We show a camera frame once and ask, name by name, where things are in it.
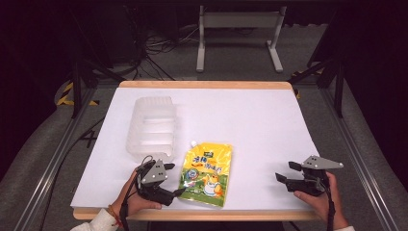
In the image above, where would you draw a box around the yellow spouted pouch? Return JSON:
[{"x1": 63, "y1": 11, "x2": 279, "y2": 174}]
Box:
[{"x1": 177, "y1": 141, "x2": 235, "y2": 208}]

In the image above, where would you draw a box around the red string bracelet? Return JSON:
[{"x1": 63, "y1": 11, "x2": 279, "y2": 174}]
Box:
[{"x1": 107, "y1": 204, "x2": 123, "y2": 228}]

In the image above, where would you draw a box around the bundle of floor cables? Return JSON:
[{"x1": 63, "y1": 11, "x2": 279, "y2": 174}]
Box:
[{"x1": 124, "y1": 6, "x2": 200, "y2": 81}]

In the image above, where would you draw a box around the white paper sheet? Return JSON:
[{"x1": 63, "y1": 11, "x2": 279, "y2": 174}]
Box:
[{"x1": 69, "y1": 87, "x2": 320, "y2": 212}]

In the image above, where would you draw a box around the person's left hand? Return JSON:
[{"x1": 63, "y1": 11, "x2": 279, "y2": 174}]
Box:
[{"x1": 111, "y1": 170, "x2": 164, "y2": 221}]

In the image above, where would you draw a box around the person's right hand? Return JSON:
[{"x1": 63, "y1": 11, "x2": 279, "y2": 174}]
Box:
[{"x1": 293, "y1": 171, "x2": 349, "y2": 231}]

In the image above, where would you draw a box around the black floor cable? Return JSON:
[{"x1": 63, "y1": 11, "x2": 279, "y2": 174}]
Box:
[{"x1": 38, "y1": 116, "x2": 106, "y2": 231}]

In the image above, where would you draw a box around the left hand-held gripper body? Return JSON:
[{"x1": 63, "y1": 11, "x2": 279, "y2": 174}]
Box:
[{"x1": 136, "y1": 158, "x2": 176, "y2": 207}]

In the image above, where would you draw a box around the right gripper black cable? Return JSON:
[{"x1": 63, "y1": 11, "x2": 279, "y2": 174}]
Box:
[{"x1": 321, "y1": 170, "x2": 337, "y2": 231}]

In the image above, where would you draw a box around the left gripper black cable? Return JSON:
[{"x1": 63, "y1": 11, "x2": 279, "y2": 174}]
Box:
[{"x1": 118, "y1": 155, "x2": 155, "y2": 231}]

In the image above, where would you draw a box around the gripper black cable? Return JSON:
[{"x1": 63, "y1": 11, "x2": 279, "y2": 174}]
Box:
[
  {"x1": 321, "y1": 170, "x2": 337, "y2": 231},
  {"x1": 118, "y1": 155, "x2": 155, "y2": 231}
]

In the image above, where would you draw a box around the white metal stand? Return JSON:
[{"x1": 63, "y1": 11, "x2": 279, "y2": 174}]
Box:
[{"x1": 195, "y1": 5, "x2": 288, "y2": 74}]

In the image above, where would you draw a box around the black metal stand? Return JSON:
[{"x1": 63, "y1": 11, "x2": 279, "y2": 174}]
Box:
[
  {"x1": 290, "y1": 6, "x2": 346, "y2": 118},
  {"x1": 68, "y1": 6, "x2": 127, "y2": 120}
]

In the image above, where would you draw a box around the yellow black hazard tape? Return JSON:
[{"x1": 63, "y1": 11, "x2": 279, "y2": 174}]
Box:
[
  {"x1": 56, "y1": 81, "x2": 99, "y2": 107},
  {"x1": 290, "y1": 67, "x2": 322, "y2": 100}
]

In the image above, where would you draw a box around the clear plastic container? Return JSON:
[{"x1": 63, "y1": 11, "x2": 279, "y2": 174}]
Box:
[{"x1": 125, "y1": 95, "x2": 178, "y2": 164}]

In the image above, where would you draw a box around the wooden table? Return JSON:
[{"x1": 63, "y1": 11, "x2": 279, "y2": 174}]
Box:
[{"x1": 72, "y1": 80, "x2": 322, "y2": 222}]

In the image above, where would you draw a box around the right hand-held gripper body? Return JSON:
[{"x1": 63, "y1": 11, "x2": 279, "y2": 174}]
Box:
[{"x1": 284, "y1": 155, "x2": 344, "y2": 197}]

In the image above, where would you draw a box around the aluminium floor rail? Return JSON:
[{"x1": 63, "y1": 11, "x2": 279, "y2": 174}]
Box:
[
  {"x1": 13, "y1": 86, "x2": 98, "y2": 231},
  {"x1": 319, "y1": 88, "x2": 401, "y2": 231}
]

